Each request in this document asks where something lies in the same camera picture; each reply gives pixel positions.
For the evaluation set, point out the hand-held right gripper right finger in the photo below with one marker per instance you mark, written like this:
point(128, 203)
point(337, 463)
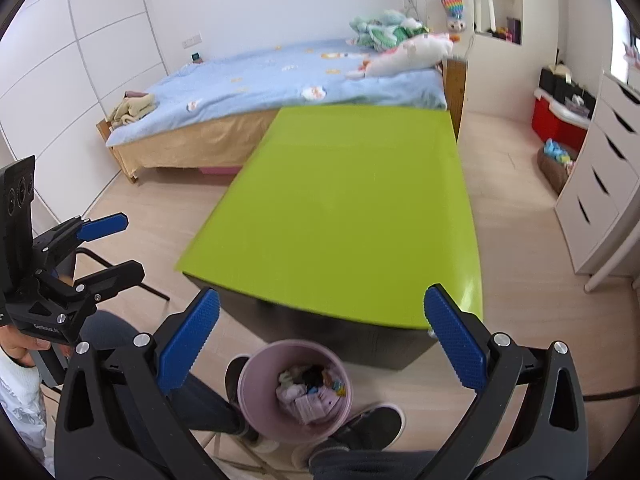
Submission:
point(457, 340)

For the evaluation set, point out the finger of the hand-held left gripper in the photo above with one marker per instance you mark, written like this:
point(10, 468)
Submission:
point(112, 277)
point(102, 225)

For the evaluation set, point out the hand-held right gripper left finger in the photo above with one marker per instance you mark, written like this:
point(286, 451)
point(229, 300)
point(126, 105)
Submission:
point(192, 345)

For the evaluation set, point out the lilac waste bin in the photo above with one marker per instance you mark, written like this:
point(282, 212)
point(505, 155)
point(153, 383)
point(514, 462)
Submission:
point(270, 427)

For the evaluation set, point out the person's left forearm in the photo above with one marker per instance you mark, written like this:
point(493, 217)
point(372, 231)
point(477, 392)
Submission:
point(20, 410)

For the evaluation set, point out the person's left hand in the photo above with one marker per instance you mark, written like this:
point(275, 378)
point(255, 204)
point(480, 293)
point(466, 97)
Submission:
point(17, 347)

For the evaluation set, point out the person's left shoe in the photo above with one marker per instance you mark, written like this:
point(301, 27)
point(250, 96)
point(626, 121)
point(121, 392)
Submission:
point(235, 375)

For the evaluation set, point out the person's shoe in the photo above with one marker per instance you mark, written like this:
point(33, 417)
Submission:
point(370, 425)
point(235, 375)

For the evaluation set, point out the folded beige towels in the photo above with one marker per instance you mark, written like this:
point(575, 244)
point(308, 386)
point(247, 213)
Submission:
point(131, 109)

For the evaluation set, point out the person's right shoe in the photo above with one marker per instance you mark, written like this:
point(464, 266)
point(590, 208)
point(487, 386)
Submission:
point(370, 425)

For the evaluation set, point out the beige bed skirt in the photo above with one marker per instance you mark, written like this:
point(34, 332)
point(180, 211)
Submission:
point(200, 140)

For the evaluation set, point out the pink storage box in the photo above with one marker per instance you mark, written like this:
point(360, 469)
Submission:
point(220, 170)

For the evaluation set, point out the white built-in wardrobe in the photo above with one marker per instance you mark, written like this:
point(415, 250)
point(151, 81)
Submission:
point(100, 60)

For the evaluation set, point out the white furniture leg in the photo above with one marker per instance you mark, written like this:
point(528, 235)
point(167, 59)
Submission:
point(612, 265)

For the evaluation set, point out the green topped dark table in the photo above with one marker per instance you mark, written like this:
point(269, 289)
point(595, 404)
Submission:
point(340, 200)

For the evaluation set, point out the brown basket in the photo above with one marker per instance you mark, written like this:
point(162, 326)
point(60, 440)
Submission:
point(550, 172)

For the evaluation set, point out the small plugged device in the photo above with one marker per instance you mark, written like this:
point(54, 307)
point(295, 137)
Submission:
point(196, 57)

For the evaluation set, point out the white drawer dresser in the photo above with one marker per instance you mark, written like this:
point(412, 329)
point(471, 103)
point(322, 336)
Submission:
point(595, 200)

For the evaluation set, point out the pastel cloth pile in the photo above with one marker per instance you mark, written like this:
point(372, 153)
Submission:
point(555, 150)

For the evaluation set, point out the light blue printed blanket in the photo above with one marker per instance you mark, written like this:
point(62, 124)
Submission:
point(260, 75)

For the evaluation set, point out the red storage box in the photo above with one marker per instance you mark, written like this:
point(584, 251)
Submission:
point(550, 120)

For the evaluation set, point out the black bag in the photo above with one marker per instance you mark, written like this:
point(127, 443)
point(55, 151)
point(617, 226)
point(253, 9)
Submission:
point(552, 82)

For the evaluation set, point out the white unicorn plush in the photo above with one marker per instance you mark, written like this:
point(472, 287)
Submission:
point(415, 52)

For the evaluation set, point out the green plush toy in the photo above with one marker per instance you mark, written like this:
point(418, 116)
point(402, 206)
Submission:
point(380, 27)

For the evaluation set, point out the white arch ornament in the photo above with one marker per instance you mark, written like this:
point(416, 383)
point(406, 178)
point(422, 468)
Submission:
point(477, 10)

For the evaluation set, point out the white wall socket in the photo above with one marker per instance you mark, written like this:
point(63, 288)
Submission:
point(192, 40)

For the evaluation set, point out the wooden bed frame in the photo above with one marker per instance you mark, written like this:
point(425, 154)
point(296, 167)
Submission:
point(455, 90)

